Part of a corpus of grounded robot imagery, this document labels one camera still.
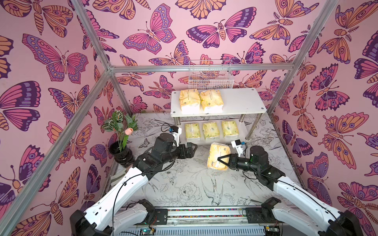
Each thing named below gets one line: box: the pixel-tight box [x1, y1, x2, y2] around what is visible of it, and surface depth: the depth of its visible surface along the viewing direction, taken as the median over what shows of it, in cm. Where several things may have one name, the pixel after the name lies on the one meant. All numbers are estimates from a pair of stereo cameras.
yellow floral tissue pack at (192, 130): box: [185, 122, 201, 139], surface depth 98 cm
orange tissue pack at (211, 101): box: [199, 89, 224, 114], surface depth 75 cm
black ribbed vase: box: [108, 140, 135, 168], surface depth 85 cm
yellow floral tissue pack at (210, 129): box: [202, 121, 221, 141], surface depth 100 cm
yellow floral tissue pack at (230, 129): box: [221, 120, 239, 139], surface depth 99 cm
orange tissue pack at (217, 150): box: [207, 142, 231, 171], surface depth 74 cm
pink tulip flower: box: [124, 127, 134, 136], surface depth 76 cm
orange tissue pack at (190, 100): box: [179, 88, 201, 115], surface depth 75 cm
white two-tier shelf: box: [169, 87, 267, 145], surface depth 82 cm
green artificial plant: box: [101, 110, 139, 152], surface depth 77 cm
